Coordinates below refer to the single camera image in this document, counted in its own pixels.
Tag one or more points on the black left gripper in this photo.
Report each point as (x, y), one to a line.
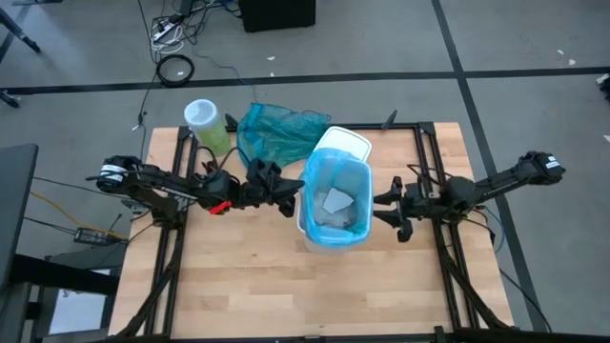
(259, 183)

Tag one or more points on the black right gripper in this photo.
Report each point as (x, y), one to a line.
(421, 200)

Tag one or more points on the small white printed paper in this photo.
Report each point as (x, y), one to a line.
(337, 200)

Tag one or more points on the large white paper sheet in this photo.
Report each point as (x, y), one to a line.
(333, 220)

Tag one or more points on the light blue bin liner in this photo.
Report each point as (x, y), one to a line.
(343, 167)

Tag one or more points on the teal trash bag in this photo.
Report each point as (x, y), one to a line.
(281, 133)

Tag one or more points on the white plastic trash bin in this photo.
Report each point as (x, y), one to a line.
(329, 249)

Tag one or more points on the white bin lid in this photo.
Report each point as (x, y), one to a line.
(345, 140)

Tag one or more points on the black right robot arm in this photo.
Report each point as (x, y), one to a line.
(505, 181)

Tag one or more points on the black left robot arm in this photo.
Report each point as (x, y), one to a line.
(157, 183)

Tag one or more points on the green wipes canister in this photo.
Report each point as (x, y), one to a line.
(212, 133)

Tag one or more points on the black floor box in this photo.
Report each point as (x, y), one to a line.
(276, 14)

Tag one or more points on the black power adapter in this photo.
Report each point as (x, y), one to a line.
(95, 236)

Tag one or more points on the white power strip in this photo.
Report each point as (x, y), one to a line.
(163, 32)

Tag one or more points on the white board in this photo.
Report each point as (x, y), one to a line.
(78, 309)

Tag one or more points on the black side desk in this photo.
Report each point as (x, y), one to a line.
(16, 200)

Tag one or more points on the black stand leg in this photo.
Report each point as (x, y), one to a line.
(19, 32)
(8, 99)

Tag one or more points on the black aluminium table frame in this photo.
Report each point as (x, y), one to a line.
(524, 336)

